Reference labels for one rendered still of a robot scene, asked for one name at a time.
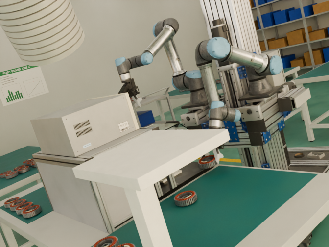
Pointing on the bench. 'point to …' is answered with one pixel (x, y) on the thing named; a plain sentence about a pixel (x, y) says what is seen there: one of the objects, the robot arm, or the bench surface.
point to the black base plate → (183, 178)
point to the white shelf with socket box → (150, 172)
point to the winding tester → (85, 125)
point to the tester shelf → (54, 159)
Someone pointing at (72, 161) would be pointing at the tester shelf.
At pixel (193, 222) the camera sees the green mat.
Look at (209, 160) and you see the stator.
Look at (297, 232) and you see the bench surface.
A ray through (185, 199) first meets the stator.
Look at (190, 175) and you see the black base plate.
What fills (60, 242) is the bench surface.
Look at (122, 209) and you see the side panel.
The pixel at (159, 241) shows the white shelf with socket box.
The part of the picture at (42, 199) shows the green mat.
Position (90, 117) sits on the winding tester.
